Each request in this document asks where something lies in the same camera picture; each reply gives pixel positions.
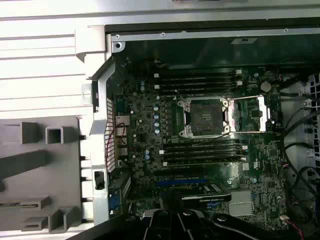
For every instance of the metal socket cover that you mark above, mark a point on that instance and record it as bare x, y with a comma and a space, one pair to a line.
261, 115

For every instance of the silver finned heatsink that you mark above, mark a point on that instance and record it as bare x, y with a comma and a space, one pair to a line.
240, 207

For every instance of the round coin battery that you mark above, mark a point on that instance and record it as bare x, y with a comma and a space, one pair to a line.
265, 86

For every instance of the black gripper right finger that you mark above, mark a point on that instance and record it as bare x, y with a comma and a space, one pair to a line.
237, 230

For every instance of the CPU socket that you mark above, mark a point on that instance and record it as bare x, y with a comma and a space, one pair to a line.
205, 117

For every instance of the green motherboard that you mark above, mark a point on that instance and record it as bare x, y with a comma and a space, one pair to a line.
262, 155

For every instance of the blue expansion slot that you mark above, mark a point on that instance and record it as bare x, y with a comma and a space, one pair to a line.
175, 182

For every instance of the black expansion slot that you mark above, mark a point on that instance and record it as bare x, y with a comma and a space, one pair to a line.
180, 171

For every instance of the thin metal locking lever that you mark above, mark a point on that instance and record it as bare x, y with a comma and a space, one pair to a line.
210, 136
179, 95

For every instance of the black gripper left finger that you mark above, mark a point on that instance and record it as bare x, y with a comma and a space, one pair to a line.
125, 230

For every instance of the black RAM slot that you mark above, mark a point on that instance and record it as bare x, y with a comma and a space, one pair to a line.
202, 149
197, 85
197, 79
202, 155
197, 90
202, 161
197, 74
202, 143

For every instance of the black and silver PC case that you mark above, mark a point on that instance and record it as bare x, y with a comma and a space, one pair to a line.
101, 105

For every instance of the black graphics card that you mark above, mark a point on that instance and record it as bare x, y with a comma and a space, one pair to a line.
205, 199

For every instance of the green RAM stick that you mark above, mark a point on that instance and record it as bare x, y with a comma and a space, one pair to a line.
15, 204

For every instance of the square black controller chip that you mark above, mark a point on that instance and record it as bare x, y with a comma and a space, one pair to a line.
255, 112

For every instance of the grey parts rack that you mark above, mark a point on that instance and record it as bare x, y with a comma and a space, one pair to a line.
65, 165

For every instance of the silver metal drive cage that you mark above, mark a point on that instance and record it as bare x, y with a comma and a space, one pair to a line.
295, 90

